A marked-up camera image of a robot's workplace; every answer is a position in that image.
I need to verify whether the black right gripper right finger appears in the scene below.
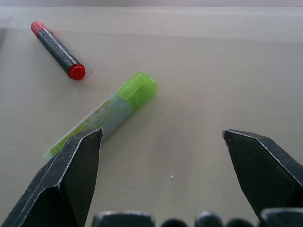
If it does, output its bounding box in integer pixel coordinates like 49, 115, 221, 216
222, 129, 303, 223

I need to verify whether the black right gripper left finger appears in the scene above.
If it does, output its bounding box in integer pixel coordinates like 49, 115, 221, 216
0, 127, 104, 227

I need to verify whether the black marker with red caps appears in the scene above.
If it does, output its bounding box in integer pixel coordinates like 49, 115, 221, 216
30, 21, 86, 81

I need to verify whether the green highlighter pen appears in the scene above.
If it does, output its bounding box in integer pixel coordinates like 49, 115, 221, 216
43, 71, 158, 162

